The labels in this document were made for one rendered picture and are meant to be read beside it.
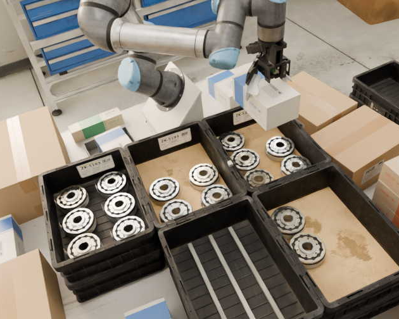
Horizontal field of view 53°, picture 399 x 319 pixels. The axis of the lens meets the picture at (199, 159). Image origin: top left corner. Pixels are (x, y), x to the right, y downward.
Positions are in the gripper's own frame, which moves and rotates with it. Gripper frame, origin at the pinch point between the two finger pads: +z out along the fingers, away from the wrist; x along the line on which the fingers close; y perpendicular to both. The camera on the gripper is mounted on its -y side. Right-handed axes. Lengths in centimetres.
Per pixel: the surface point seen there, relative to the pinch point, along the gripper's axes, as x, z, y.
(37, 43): -56, 52, -191
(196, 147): -19.1, 28.1, -16.4
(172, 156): -28.9, 28.1, -17.0
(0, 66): -91, 103, -280
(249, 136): 1.1, 28.0, -10.7
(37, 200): -80, 33, -28
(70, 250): -73, 25, 6
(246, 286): -33, 28, 41
